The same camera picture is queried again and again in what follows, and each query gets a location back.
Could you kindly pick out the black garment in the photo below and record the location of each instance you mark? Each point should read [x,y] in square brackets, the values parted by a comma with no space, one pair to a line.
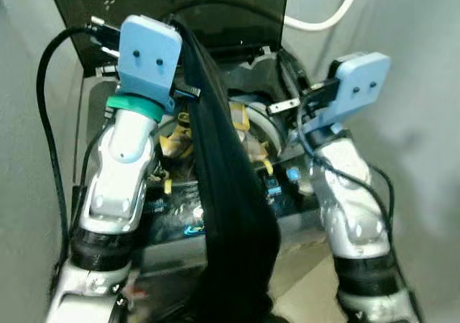
[230,215]

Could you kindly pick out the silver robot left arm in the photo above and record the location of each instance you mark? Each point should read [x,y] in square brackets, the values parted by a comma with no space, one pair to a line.
[122,172]

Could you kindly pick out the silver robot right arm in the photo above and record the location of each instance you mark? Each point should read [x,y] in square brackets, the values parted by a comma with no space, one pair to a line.
[352,208]

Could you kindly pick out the yellow patterned garment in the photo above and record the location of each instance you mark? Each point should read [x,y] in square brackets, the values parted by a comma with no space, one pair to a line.
[176,143]

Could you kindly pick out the dark tinted washer lid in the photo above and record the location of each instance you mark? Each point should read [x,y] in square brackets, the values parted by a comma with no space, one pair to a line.
[86,21]

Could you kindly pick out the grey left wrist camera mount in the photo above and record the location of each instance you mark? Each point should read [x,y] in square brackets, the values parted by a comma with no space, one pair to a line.
[147,57]

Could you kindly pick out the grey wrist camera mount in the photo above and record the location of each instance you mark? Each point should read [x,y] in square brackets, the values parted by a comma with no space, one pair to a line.
[356,85]
[147,57]

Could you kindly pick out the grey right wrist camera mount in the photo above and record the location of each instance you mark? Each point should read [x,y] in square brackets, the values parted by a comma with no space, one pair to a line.
[356,85]

